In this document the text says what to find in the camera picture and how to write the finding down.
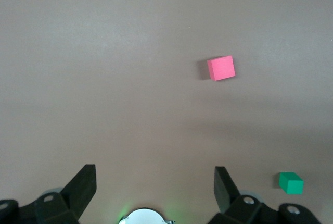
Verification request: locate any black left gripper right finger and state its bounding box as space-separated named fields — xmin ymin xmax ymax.
xmin=208 ymin=166 xmax=321 ymax=224

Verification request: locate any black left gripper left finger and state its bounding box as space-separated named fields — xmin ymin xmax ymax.
xmin=0 ymin=164 xmax=97 ymax=224

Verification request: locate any green foam cube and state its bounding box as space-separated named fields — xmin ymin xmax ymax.
xmin=278 ymin=171 xmax=304 ymax=195

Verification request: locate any red foam cube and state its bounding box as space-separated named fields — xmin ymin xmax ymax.
xmin=207 ymin=55 xmax=236 ymax=81

